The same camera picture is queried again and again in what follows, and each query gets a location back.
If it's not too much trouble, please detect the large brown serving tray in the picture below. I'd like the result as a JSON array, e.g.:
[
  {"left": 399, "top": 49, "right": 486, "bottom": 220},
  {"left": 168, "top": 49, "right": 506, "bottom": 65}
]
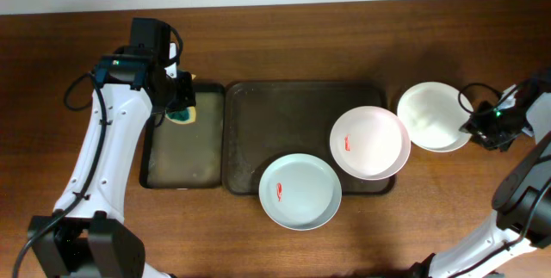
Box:
[{"left": 221, "top": 81, "right": 395, "bottom": 196}]

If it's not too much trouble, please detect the pinkish white plate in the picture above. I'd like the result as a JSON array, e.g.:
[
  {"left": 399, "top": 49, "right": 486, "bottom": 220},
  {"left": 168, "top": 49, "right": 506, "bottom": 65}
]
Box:
[{"left": 329, "top": 106, "right": 411, "bottom": 181}]

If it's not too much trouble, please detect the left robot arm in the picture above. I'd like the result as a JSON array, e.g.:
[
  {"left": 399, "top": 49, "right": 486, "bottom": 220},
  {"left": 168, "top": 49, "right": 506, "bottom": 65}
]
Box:
[{"left": 12, "top": 18, "right": 196, "bottom": 277}]

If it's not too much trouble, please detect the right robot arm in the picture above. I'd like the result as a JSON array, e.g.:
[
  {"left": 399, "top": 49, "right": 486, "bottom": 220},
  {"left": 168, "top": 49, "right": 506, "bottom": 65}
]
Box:
[{"left": 404, "top": 69, "right": 550, "bottom": 278}]

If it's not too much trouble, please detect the green yellow sponge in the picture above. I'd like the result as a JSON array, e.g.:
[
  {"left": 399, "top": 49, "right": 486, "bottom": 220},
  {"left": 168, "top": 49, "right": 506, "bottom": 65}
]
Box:
[{"left": 165, "top": 107, "right": 197, "bottom": 125}]

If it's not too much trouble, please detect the small black water tray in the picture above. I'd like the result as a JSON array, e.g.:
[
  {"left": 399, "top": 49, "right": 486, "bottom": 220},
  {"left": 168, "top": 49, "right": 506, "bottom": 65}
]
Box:
[{"left": 139, "top": 83, "right": 225, "bottom": 189}]

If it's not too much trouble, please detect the light grey plate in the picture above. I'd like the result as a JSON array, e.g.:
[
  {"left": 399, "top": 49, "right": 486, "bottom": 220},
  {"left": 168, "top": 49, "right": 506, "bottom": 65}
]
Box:
[{"left": 258, "top": 153, "right": 343, "bottom": 232}]

